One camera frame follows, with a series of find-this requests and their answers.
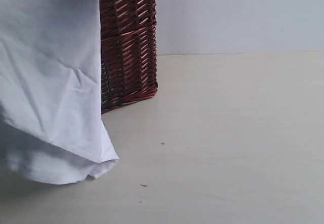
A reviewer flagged white t-shirt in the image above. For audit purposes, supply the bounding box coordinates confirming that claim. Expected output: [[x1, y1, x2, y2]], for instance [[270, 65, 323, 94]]
[[1, 0, 118, 185]]

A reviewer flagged dark brown wicker basket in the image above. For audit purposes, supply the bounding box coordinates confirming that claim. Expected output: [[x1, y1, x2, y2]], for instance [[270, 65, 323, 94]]
[[100, 0, 158, 113]]

